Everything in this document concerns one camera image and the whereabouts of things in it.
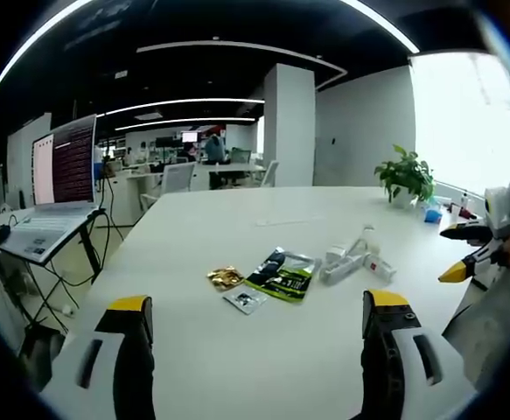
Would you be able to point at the small blue container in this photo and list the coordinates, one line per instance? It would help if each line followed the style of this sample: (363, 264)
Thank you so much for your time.
(432, 215)

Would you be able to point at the ceiling light strip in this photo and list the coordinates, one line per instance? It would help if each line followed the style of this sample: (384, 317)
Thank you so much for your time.
(180, 104)
(184, 122)
(246, 48)
(193, 13)

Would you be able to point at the black computer mouse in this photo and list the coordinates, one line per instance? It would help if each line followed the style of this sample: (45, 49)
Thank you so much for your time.
(3, 234)

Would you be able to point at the green and black foil pouch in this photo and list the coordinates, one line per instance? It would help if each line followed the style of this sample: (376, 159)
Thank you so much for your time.
(283, 275)

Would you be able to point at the green office chair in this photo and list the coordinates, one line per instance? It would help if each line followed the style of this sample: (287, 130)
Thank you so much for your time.
(240, 156)

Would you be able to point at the small white skincare box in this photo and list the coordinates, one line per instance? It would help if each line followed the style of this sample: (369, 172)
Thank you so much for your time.
(336, 254)

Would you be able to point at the clear skincare bottle white cap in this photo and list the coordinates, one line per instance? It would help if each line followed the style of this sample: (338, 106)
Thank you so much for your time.
(363, 240)

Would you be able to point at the small silver sachet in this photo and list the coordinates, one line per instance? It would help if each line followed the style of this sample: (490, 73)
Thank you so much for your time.
(245, 300)

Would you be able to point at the black laptop stand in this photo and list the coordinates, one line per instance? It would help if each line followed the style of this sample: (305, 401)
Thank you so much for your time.
(89, 245)

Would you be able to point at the white office chair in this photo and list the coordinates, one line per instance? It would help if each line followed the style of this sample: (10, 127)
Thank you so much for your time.
(178, 177)
(271, 173)

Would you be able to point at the silver open laptop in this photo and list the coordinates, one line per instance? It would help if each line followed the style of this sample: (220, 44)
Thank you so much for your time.
(64, 175)

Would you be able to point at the background computer monitor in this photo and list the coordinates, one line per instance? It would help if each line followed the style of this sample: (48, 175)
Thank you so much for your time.
(189, 136)

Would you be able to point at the small dark red item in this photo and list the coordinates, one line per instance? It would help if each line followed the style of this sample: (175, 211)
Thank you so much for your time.
(468, 215)

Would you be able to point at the long white skincare tube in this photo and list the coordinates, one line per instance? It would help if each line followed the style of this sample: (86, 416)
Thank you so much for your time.
(342, 268)

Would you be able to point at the small white bottle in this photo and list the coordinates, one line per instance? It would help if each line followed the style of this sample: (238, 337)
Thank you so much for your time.
(464, 203)

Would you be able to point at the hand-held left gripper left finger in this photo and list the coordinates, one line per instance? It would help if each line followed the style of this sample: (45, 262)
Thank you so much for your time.
(103, 376)

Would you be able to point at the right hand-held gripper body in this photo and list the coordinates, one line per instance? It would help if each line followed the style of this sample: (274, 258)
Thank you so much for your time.
(501, 207)

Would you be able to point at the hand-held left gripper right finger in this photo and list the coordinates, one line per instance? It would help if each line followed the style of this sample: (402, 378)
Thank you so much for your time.
(405, 380)

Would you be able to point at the green plant in white pot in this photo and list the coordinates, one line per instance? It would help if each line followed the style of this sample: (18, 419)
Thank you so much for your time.
(405, 177)

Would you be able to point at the white office desk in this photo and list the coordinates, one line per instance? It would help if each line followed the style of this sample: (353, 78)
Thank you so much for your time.
(237, 172)

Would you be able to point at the white skincare tube red label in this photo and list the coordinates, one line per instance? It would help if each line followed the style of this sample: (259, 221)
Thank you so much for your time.
(379, 266)

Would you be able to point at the gold foil packet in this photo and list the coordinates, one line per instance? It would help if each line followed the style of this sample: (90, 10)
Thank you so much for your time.
(225, 277)

